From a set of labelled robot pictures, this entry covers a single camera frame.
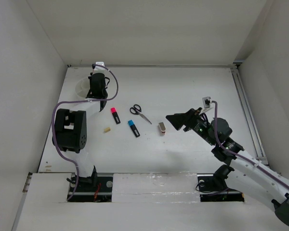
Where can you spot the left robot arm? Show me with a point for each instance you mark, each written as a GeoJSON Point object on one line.
{"type": "Point", "coordinates": [70, 127]}

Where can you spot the white round divided container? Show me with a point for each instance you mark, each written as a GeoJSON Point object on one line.
{"type": "Point", "coordinates": [82, 88]}

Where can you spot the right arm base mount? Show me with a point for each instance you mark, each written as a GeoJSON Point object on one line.
{"type": "Point", "coordinates": [212, 187]}

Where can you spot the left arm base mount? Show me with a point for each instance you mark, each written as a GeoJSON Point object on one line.
{"type": "Point", "coordinates": [99, 191]}

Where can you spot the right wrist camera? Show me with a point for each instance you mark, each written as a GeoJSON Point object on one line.
{"type": "Point", "coordinates": [206, 104]}

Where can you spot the black handled scissors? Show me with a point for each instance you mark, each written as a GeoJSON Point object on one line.
{"type": "Point", "coordinates": [137, 110]}

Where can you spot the aluminium frame rail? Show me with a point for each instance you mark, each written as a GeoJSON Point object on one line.
{"type": "Point", "coordinates": [256, 140]}

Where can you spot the beige eraser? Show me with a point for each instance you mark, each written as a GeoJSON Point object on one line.
{"type": "Point", "coordinates": [107, 129]}

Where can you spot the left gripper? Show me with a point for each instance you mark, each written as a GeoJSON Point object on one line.
{"type": "Point", "coordinates": [90, 78]}

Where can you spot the blue cap black highlighter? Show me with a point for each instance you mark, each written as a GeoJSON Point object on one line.
{"type": "Point", "coordinates": [133, 128]}

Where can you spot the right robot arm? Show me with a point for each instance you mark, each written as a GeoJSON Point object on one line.
{"type": "Point", "coordinates": [240, 170]}

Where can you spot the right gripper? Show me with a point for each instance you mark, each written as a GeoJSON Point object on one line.
{"type": "Point", "coordinates": [188, 119]}

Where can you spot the pink cap black highlighter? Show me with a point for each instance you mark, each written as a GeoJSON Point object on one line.
{"type": "Point", "coordinates": [115, 115]}

